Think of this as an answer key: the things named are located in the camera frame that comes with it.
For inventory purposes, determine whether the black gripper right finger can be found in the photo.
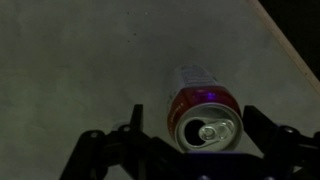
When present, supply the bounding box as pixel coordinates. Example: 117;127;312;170
242;105;278;156

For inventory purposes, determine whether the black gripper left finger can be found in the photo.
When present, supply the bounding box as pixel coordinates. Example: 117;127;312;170
129;104;143;131

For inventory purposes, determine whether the red and silver drink can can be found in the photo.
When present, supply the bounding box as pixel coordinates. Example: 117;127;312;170
167;65;243;152

